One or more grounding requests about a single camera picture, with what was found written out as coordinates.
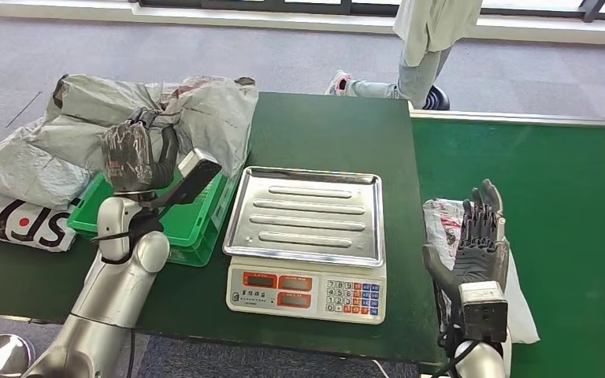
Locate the white scale with steel tray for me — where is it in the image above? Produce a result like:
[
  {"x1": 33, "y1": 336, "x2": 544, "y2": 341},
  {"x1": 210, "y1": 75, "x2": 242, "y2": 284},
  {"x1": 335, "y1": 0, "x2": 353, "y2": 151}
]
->
[{"x1": 222, "y1": 166, "x2": 388, "y2": 326}]

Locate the silver conveyor side rail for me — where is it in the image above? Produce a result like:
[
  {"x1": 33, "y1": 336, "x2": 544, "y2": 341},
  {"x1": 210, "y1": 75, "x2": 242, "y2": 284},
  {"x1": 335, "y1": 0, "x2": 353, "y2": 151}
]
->
[{"x1": 409, "y1": 108, "x2": 605, "y2": 129}]

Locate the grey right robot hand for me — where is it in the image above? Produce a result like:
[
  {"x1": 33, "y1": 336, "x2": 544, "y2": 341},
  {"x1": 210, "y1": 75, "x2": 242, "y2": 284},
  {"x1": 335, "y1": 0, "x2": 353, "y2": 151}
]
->
[{"x1": 421, "y1": 179, "x2": 511, "y2": 314}]

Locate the dark right wrist camera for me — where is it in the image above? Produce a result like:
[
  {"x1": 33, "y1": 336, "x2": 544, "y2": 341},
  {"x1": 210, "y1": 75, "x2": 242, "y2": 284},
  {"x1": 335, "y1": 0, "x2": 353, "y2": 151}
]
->
[{"x1": 458, "y1": 280, "x2": 510, "y2": 344}]

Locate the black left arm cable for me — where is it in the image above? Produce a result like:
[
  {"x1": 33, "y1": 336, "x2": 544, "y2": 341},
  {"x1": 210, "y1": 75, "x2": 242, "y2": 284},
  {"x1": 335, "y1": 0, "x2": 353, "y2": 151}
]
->
[{"x1": 124, "y1": 328, "x2": 138, "y2": 378}]

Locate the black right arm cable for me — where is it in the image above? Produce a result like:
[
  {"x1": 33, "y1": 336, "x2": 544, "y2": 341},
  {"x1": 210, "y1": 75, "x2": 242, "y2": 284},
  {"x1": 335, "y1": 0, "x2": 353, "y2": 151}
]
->
[{"x1": 430, "y1": 333, "x2": 484, "y2": 378}]

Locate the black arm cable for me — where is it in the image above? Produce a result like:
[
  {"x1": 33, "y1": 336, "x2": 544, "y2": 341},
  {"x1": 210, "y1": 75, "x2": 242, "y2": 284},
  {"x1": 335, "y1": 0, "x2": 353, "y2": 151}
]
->
[
  {"x1": 124, "y1": 328, "x2": 138, "y2": 378},
  {"x1": 430, "y1": 333, "x2": 484, "y2": 378}
]

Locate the shiny silver robot shell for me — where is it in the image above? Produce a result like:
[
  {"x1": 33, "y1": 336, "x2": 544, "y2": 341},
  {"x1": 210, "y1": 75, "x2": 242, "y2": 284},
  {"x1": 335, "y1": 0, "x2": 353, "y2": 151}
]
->
[{"x1": 0, "y1": 334, "x2": 36, "y2": 378}]

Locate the white SF parcel bag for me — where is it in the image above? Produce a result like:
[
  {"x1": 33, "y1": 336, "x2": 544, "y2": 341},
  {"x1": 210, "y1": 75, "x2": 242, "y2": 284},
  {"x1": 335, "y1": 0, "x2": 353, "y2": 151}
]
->
[{"x1": 0, "y1": 188, "x2": 80, "y2": 254}]

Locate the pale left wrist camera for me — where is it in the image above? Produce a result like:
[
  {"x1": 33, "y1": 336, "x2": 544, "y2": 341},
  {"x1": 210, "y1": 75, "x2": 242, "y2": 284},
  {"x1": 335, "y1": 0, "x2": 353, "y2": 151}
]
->
[{"x1": 164, "y1": 148, "x2": 224, "y2": 207}]

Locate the grey parcel bag red print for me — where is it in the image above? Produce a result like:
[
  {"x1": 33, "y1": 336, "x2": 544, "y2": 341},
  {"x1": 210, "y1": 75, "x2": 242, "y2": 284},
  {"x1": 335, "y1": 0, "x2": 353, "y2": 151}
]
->
[
  {"x1": 422, "y1": 198, "x2": 541, "y2": 346},
  {"x1": 0, "y1": 117, "x2": 98, "y2": 209},
  {"x1": 25, "y1": 73, "x2": 260, "y2": 179}
]

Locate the green plastic crate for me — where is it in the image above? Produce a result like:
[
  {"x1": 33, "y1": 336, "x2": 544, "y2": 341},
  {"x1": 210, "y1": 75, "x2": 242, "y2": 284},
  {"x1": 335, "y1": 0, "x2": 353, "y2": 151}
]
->
[{"x1": 65, "y1": 151, "x2": 249, "y2": 269}]

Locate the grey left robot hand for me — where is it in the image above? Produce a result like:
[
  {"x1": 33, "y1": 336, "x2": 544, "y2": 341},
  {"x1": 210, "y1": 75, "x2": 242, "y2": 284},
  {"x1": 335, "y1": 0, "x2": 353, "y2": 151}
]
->
[{"x1": 101, "y1": 106, "x2": 180, "y2": 194}]

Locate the green conveyor belt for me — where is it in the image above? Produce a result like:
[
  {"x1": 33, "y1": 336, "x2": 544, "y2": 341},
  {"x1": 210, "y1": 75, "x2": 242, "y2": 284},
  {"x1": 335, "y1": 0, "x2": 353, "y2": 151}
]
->
[{"x1": 410, "y1": 118, "x2": 605, "y2": 378}]

